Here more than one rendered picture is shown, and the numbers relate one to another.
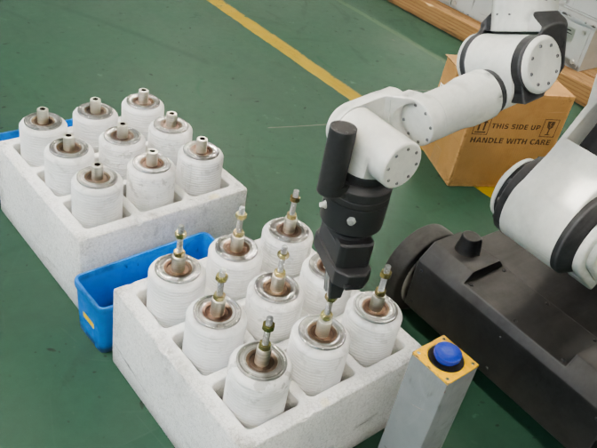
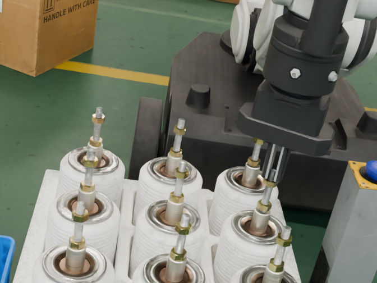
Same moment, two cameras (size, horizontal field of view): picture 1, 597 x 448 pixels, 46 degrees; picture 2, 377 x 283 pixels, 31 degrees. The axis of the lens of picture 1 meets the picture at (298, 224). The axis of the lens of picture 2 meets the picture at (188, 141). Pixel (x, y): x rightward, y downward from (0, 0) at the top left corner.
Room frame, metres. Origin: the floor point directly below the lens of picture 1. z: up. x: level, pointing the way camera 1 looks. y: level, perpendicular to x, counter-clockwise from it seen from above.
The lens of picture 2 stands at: (0.43, 0.60, 0.77)
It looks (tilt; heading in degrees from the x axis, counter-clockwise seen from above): 29 degrees down; 308
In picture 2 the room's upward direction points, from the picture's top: 11 degrees clockwise
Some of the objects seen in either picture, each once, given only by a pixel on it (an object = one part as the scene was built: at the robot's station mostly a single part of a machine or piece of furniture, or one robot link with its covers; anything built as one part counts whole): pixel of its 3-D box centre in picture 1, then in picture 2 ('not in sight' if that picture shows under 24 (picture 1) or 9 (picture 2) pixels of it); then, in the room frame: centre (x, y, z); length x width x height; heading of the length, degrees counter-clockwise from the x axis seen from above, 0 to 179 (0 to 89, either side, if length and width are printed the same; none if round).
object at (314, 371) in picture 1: (312, 372); (244, 278); (0.81, -0.07, 0.16); 0.10 x 0.10 x 0.18
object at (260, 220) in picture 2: (323, 326); (260, 220); (0.81, -0.07, 0.26); 0.02 x 0.02 x 0.03
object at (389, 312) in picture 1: (375, 308); (248, 181); (0.90, -0.15, 0.25); 0.08 x 0.08 x 0.01
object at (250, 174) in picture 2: (377, 301); (250, 173); (0.90, -0.15, 0.26); 0.02 x 0.02 x 0.03
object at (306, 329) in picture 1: (322, 332); (258, 227); (0.81, -0.07, 0.25); 0.08 x 0.08 x 0.01
